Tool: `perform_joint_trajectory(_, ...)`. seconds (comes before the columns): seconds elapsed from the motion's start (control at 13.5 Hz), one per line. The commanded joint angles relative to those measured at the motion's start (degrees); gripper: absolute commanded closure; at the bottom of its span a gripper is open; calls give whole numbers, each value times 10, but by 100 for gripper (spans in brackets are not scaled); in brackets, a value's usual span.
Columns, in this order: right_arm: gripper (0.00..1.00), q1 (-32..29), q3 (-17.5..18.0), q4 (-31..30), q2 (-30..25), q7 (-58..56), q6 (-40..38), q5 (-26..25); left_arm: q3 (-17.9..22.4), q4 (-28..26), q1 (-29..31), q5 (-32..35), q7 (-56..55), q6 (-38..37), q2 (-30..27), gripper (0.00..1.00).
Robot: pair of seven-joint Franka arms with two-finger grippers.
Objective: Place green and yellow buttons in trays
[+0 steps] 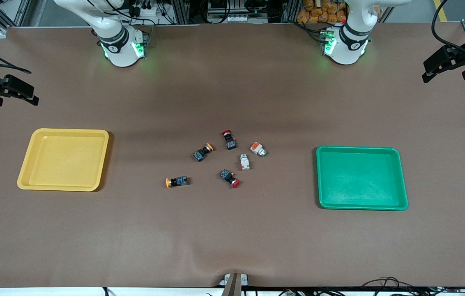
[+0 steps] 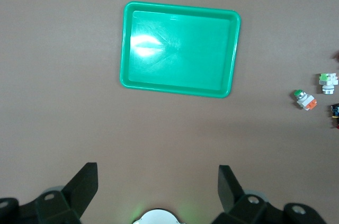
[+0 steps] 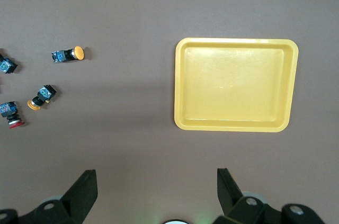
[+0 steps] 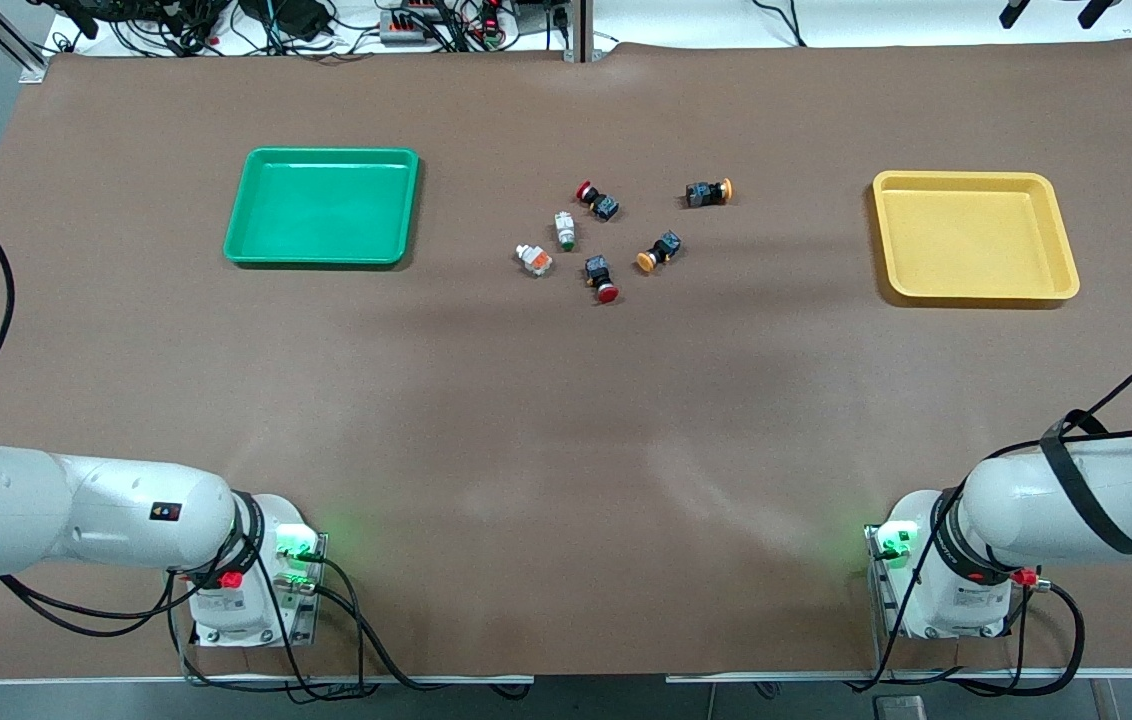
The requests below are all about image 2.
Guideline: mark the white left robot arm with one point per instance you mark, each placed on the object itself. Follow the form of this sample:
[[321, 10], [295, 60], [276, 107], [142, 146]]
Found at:
[[157, 217]]

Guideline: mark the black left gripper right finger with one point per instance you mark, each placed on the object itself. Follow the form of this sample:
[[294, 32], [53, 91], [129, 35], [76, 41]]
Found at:
[[233, 195]]

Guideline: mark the red push button switch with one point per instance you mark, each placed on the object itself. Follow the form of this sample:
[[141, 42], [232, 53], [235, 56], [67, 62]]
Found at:
[[335, 114], [337, 56]]

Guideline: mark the white switch component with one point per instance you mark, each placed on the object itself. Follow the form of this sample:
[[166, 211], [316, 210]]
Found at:
[[328, 82]]

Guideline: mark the green push button switch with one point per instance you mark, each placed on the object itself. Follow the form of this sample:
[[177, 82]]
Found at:
[[306, 100]]

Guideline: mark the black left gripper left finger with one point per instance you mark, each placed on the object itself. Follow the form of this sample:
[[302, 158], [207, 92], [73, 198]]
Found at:
[[79, 189]]

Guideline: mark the green plastic tray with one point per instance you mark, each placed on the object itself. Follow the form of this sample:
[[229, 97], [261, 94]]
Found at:
[[180, 57]]

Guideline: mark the brown table mat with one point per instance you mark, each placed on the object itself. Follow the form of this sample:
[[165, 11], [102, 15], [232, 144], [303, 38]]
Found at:
[[53, 75]]

